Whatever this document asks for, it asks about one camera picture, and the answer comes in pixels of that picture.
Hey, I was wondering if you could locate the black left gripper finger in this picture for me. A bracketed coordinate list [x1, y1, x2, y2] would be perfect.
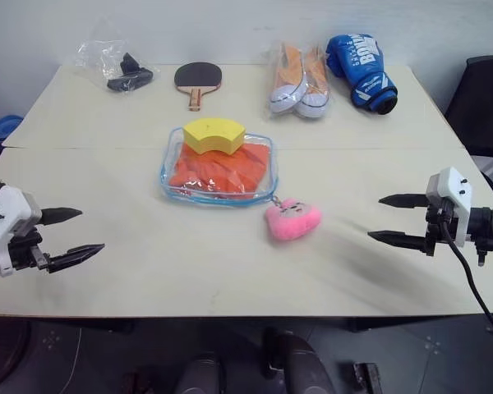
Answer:
[39, 207, 84, 226]
[47, 243, 106, 274]

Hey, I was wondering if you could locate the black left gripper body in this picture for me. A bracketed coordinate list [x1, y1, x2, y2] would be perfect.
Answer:
[7, 227, 51, 276]

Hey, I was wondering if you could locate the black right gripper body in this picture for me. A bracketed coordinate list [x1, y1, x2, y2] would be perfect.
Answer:
[423, 200, 457, 258]

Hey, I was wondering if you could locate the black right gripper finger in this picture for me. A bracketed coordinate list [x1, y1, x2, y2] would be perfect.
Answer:
[367, 230, 431, 256]
[378, 194, 430, 209]

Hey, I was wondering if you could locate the clear pouch with orange cloth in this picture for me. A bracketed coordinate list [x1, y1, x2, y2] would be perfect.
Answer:
[159, 126, 281, 208]

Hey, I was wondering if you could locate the orange cloth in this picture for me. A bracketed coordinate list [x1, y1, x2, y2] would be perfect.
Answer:
[168, 141, 272, 202]

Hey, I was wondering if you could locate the crumpled clear plastic bag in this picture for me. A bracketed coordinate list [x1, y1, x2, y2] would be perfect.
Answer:
[75, 39, 162, 95]

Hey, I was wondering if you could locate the clear shoe plastic bag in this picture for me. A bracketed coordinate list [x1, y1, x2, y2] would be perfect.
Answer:
[262, 39, 334, 122]

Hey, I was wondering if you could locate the blue plastic basin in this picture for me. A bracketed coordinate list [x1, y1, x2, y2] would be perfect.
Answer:
[0, 114, 25, 146]

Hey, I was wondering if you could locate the black chair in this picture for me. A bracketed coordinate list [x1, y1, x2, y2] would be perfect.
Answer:
[443, 54, 493, 158]

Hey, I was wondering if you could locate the blue boxing glove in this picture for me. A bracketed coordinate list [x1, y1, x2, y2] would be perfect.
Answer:
[325, 33, 399, 117]

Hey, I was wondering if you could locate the orange white sneaker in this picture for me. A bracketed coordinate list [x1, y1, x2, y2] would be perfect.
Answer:
[269, 43, 310, 116]
[297, 47, 330, 121]

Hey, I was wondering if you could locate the dark rounded shape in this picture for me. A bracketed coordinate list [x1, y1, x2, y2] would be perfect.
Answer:
[262, 326, 334, 394]

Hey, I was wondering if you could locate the yellow curved foam block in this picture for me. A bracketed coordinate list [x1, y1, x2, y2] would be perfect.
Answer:
[182, 117, 248, 157]

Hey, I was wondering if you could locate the black table tennis paddle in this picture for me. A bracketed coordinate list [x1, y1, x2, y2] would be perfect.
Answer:
[173, 62, 223, 112]

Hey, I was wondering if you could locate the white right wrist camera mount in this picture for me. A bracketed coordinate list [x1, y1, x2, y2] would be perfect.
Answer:
[425, 166, 474, 249]

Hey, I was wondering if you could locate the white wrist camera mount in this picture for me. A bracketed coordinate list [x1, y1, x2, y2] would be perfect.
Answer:
[0, 185, 43, 278]
[425, 166, 474, 249]

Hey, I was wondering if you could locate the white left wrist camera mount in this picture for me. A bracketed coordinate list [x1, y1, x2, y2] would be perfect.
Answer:
[0, 185, 43, 278]

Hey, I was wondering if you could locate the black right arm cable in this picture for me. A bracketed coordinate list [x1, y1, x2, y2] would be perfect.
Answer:
[438, 213, 493, 346]

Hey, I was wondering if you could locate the pink plush keychain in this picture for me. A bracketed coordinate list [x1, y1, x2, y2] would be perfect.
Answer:
[264, 196, 323, 243]

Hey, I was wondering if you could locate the black strap item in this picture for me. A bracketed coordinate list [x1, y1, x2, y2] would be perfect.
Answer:
[106, 52, 155, 94]

